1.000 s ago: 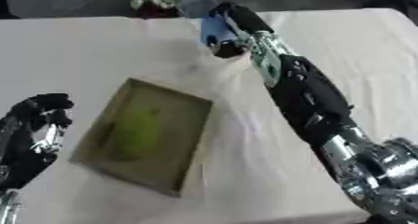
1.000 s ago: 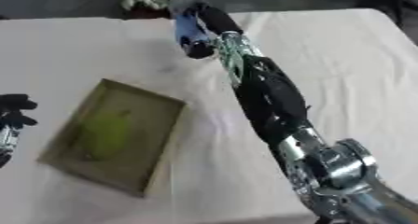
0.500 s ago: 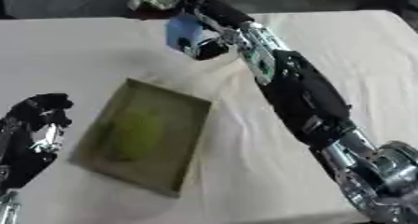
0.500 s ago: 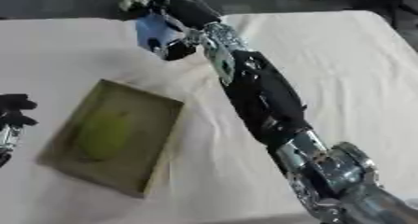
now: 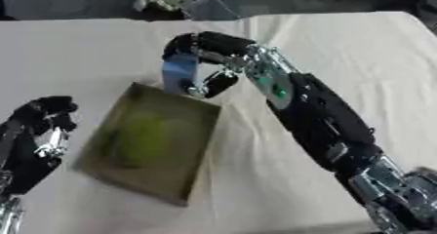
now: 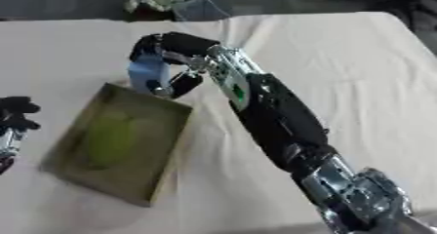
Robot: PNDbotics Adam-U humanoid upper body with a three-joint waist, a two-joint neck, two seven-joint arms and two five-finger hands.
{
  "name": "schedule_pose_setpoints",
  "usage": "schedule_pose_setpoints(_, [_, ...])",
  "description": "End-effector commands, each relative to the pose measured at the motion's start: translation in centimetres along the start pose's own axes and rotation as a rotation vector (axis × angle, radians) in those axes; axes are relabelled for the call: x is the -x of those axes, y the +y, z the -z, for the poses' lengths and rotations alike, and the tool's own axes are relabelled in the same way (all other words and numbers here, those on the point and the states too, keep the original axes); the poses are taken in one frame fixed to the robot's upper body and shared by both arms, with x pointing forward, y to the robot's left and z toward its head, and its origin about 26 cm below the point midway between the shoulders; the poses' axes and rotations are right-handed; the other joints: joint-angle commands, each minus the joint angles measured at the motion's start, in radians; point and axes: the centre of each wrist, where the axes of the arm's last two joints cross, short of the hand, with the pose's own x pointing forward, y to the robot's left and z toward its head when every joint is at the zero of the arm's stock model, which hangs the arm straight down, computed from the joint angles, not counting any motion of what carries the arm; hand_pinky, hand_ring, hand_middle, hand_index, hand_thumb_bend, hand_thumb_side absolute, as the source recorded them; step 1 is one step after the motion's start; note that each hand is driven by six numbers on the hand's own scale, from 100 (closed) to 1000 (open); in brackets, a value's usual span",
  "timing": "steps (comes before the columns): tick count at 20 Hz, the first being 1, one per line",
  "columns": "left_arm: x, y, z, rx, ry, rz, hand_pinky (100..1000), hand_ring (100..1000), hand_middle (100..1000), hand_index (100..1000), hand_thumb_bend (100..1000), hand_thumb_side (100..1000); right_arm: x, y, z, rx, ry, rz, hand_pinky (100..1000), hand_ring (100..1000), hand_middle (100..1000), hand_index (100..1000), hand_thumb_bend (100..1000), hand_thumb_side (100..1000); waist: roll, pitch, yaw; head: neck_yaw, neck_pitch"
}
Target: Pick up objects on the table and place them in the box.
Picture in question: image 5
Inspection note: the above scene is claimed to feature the grey-blue chair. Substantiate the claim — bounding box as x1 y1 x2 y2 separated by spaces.
185 0 245 21

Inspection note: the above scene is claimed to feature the green round object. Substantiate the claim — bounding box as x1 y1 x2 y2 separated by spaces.
109 111 173 169

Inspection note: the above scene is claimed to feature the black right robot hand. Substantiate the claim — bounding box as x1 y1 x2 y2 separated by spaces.
160 30 259 99

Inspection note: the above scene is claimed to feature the pale crumpled object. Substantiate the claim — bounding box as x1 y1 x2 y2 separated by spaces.
131 0 195 13

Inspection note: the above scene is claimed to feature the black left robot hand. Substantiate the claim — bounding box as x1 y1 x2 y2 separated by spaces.
0 96 81 196

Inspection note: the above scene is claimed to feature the cardboard box with green inside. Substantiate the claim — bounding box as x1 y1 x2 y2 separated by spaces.
71 81 224 208

